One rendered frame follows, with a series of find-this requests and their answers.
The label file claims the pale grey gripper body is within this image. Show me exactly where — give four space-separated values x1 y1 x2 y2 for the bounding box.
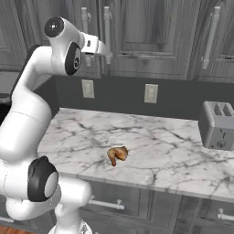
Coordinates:
96 38 112 59

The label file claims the silver toaster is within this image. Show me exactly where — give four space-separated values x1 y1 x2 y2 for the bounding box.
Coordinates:
198 101 234 152

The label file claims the grey wood drawer front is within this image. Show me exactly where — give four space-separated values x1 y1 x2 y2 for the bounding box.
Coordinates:
181 196 234 234
80 179 142 221

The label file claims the white cabinet door handle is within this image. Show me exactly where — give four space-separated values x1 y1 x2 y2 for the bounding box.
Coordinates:
102 5 113 66
200 5 221 70
80 6 93 69

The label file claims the white wall outlet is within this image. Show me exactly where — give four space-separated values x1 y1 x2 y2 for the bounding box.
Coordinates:
80 79 96 100
144 83 159 104

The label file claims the grey wood wall cabinet door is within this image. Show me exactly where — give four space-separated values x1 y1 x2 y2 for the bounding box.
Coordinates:
0 0 29 71
18 0 102 80
189 0 234 84
100 0 200 80

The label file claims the white drawer handle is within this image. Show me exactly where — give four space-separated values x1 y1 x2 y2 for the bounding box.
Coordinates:
0 215 15 224
217 207 234 222
87 195 126 211

